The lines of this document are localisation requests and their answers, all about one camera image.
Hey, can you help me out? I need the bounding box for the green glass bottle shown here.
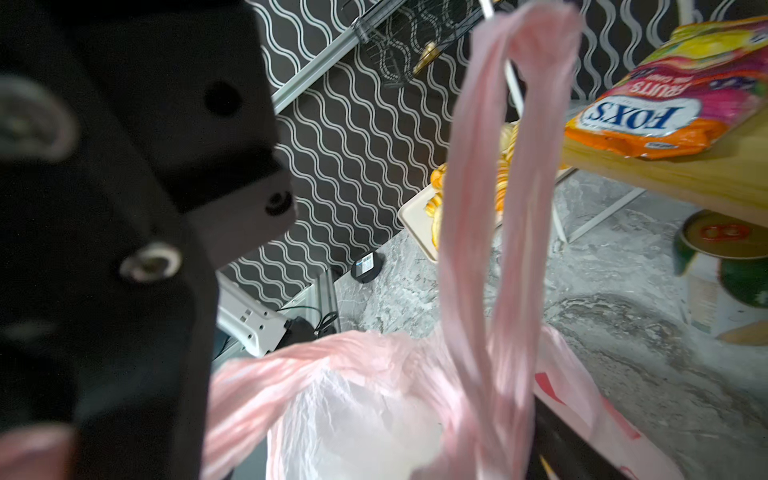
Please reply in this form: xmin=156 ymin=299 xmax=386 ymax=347
xmin=672 ymin=210 xmax=767 ymax=346

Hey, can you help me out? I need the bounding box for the black round puck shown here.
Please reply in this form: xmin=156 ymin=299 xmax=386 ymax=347
xmin=350 ymin=251 xmax=384 ymax=284

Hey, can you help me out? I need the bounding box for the white wooden two-tier shelf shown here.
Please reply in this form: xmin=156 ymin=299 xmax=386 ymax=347
xmin=479 ymin=0 xmax=768 ymax=244

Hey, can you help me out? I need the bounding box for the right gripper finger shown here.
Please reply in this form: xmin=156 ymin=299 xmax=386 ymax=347
xmin=526 ymin=398 xmax=626 ymax=480

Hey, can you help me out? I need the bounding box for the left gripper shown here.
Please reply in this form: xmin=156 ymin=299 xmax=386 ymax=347
xmin=1 ymin=1 xmax=296 ymax=479

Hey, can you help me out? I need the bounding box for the pink plastic bag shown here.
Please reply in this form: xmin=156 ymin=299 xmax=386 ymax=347
xmin=201 ymin=2 xmax=681 ymax=479

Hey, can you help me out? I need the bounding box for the red Fox's candy bag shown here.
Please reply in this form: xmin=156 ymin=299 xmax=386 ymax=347
xmin=565 ymin=16 xmax=767 ymax=160

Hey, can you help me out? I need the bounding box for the beige bread tray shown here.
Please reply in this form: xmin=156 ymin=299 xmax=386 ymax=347
xmin=397 ymin=167 xmax=577 ymax=264

